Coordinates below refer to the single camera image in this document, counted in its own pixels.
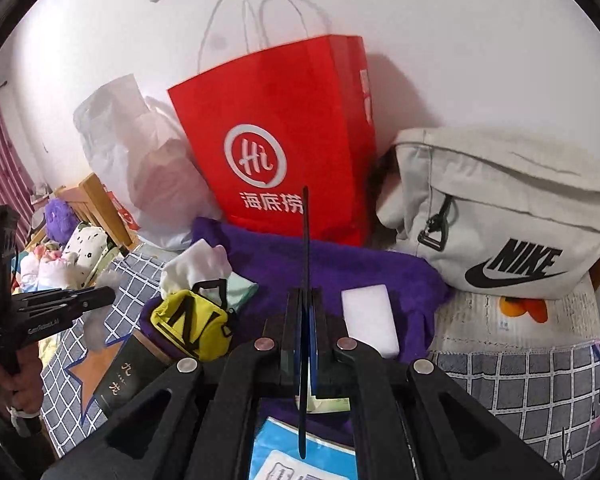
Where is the white plastic shopping bag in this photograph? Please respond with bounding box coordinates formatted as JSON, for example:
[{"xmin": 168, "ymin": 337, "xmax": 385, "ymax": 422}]
[{"xmin": 73, "ymin": 74, "xmax": 222, "ymax": 252}]

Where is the yellow pouch with black stripes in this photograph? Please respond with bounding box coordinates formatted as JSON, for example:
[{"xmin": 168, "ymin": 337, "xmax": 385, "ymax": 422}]
[{"xmin": 150, "ymin": 280, "xmax": 239, "ymax": 364}]

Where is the mint green cloth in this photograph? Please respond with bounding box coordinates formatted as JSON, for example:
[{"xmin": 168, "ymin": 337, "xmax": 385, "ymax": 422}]
[{"xmin": 227, "ymin": 272, "xmax": 260, "ymax": 314}]

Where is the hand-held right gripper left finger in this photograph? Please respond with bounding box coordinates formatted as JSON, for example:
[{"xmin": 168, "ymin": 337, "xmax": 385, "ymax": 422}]
[{"xmin": 42, "ymin": 287, "xmax": 307, "ymax": 480}]

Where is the grey checkered cloth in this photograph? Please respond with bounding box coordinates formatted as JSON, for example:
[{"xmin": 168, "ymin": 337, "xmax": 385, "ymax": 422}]
[{"xmin": 40, "ymin": 250, "xmax": 600, "ymax": 480}]

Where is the white spotted pillow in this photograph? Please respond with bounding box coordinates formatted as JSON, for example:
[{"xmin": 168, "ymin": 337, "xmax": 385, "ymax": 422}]
[{"xmin": 62, "ymin": 225, "xmax": 122, "ymax": 287}]

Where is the white printed bedsheet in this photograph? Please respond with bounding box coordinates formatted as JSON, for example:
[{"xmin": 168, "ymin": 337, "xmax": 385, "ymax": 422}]
[{"xmin": 426, "ymin": 275, "xmax": 600, "ymax": 357}]

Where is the grey waist bag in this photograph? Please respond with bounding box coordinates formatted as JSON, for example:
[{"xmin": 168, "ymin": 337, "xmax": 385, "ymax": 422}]
[{"xmin": 376, "ymin": 127, "xmax": 600, "ymax": 302}]

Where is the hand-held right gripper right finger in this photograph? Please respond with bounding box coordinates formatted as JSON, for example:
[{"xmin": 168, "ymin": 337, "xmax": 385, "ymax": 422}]
[{"xmin": 307, "ymin": 287, "xmax": 567, "ymax": 480}]

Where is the wooden bed headboard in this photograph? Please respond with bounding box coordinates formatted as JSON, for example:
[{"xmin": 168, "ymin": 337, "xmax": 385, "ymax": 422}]
[{"xmin": 55, "ymin": 172, "xmax": 142, "ymax": 252}]

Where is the red paper bag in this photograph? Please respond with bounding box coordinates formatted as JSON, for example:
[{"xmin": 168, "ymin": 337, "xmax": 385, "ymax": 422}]
[{"xmin": 167, "ymin": 0, "xmax": 379, "ymax": 249}]

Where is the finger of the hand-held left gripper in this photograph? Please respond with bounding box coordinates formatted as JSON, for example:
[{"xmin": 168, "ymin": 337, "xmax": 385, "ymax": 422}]
[
  {"xmin": 17, "ymin": 287, "xmax": 117, "ymax": 307},
  {"xmin": 19, "ymin": 302, "xmax": 115, "ymax": 325}
]

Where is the blue cardboard box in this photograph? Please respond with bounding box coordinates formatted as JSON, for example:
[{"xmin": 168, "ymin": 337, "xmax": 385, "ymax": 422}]
[{"xmin": 252, "ymin": 400, "xmax": 359, "ymax": 480}]

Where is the purple towel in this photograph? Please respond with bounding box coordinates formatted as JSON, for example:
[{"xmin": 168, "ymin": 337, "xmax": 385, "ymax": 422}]
[{"xmin": 140, "ymin": 217, "xmax": 452, "ymax": 441}]

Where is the person's left hand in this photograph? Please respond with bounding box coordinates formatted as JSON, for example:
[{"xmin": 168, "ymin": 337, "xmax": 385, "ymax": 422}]
[{"xmin": 0, "ymin": 344, "xmax": 45, "ymax": 433}]

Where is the dark green tea box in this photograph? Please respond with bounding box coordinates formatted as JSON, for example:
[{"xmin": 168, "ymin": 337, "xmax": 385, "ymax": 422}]
[{"xmin": 92, "ymin": 330, "xmax": 182, "ymax": 419}]

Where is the pink striped curtain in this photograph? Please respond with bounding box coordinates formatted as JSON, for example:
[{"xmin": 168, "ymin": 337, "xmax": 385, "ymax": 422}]
[{"xmin": 0, "ymin": 94, "xmax": 37, "ymax": 212}]

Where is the purple plush toy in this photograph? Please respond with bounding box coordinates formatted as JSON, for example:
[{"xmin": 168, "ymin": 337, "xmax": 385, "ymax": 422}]
[{"xmin": 44, "ymin": 197, "xmax": 79, "ymax": 244}]

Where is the white sponge block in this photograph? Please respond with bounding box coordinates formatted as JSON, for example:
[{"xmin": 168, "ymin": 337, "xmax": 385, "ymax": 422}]
[{"xmin": 341, "ymin": 284, "xmax": 401, "ymax": 361}]

